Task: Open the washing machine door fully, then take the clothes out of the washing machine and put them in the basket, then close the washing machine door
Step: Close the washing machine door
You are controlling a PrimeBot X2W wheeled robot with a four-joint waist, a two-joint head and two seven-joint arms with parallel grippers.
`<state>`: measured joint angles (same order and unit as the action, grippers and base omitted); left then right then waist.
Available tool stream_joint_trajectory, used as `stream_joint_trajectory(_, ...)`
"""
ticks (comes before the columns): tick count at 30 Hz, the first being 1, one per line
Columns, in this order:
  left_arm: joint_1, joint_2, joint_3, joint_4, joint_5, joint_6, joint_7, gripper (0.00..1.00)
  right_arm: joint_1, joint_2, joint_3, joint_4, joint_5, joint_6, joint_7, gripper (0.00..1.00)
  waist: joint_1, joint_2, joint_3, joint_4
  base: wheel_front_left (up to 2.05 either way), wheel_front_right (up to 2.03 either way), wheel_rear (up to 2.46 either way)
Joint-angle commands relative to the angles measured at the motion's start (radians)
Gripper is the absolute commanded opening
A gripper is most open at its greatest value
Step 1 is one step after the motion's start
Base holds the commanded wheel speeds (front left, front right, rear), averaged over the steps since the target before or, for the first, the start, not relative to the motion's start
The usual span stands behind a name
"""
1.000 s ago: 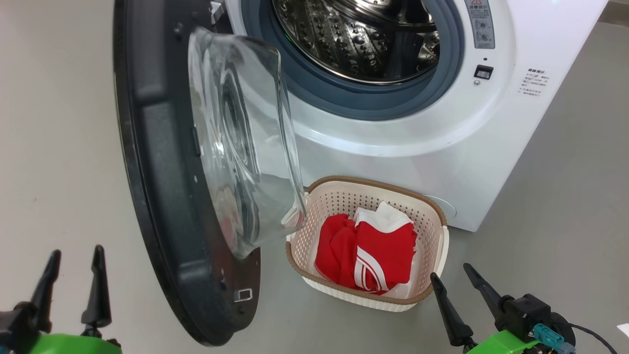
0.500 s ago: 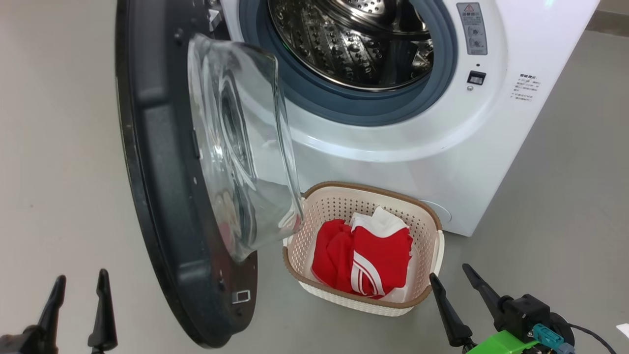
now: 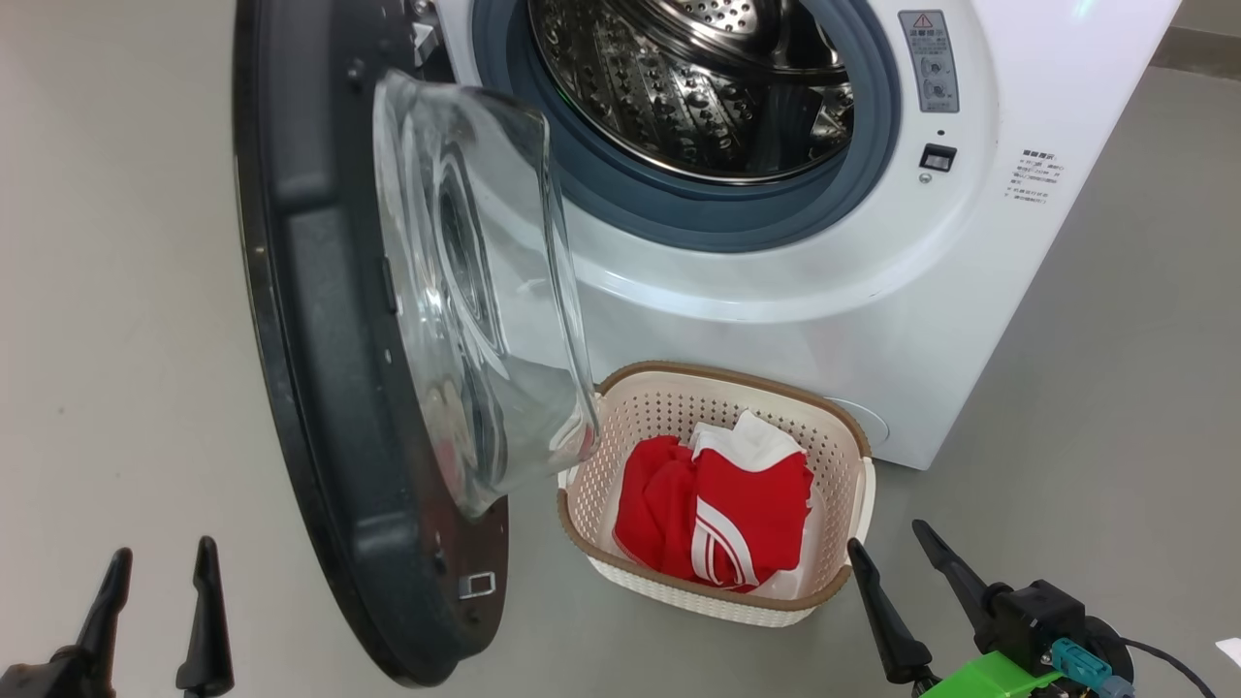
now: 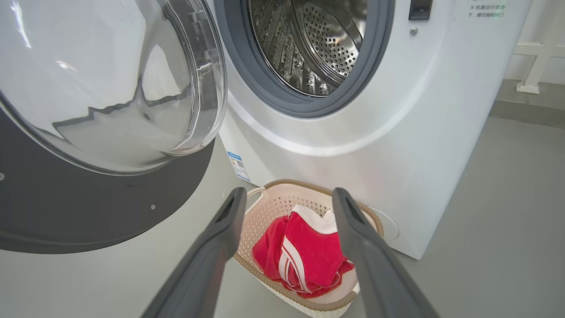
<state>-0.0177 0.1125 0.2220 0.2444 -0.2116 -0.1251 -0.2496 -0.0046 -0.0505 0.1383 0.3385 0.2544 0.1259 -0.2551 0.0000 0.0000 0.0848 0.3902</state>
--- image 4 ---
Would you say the round white filter cover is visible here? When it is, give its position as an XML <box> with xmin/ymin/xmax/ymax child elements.
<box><xmin>366</xmin><ymin>205</ymin><xmax>399</xmax><ymax>241</ymax></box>

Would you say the cream perforated laundry basket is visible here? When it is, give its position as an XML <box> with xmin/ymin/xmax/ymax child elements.
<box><xmin>233</xmin><ymin>179</ymin><xmax>384</xmax><ymax>318</ymax></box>

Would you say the white front-load washing machine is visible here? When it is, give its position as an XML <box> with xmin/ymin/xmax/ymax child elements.
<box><xmin>205</xmin><ymin>0</ymin><xmax>535</xmax><ymax>260</ymax></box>

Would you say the red and white jersey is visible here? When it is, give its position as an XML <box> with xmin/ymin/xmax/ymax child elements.
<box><xmin>252</xmin><ymin>204</ymin><xmax>355</xmax><ymax>299</ymax></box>

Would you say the blue energy label sticker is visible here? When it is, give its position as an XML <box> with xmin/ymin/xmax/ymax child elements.
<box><xmin>227</xmin><ymin>151</ymin><xmax>251</xmax><ymax>182</ymax></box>

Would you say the black-rimmed glass washer door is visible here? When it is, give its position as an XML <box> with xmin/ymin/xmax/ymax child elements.
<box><xmin>0</xmin><ymin>0</ymin><xmax>228</xmax><ymax>254</ymax></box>

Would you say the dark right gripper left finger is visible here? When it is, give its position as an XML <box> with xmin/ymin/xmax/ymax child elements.
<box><xmin>141</xmin><ymin>187</ymin><xmax>248</xmax><ymax>318</ymax></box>

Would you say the white metal frame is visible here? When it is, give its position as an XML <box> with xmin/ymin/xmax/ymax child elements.
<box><xmin>514</xmin><ymin>0</ymin><xmax>565</xmax><ymax>94</ymax></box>

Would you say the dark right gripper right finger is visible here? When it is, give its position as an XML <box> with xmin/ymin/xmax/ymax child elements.
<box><xmin>332</xmin><ymin>187</ymin><xmax>440</xmax><ymax>318</ymax></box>

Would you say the black text notice sticker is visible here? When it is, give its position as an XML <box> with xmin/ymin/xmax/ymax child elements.
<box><xmin>466</xmin><ymin>0</ymin><xmax>506</xmax><ymax>18</ymax></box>

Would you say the stainless steel washing machine drum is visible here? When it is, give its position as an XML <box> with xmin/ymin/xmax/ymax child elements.
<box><xmin>247</xmin><ymin>0</ymin><xmax>368</xmax><ymax>97</ymax></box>

